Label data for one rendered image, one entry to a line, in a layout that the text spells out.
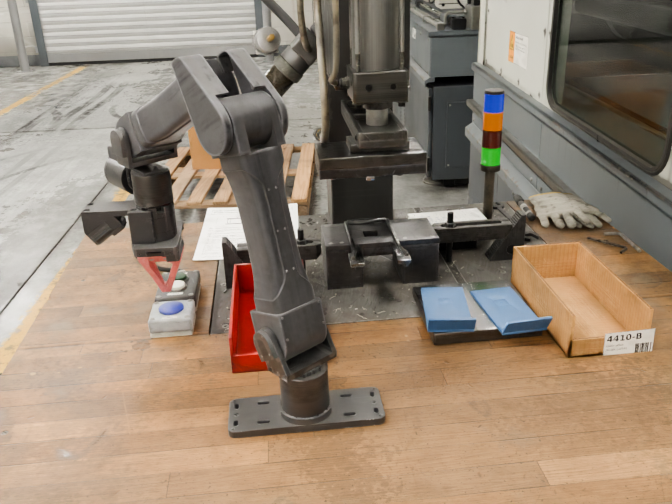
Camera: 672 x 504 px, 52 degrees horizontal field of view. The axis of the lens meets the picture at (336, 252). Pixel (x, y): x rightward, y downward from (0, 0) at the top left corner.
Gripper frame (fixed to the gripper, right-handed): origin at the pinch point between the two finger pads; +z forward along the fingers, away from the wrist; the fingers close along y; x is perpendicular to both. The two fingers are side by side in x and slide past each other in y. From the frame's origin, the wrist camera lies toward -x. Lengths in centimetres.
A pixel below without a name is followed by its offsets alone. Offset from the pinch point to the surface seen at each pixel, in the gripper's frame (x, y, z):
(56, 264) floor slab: -96, -233, 104
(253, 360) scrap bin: 13.7, 16.1, 4.4
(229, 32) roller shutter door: -32, -931, 83
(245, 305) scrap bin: 12.1, -3.5, 6.3
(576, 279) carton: 70, -4, 5
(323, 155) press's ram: 26.6, -10.3, -17.3
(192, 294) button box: 3.4, -4.1, 3.9
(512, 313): 54, 10, 3
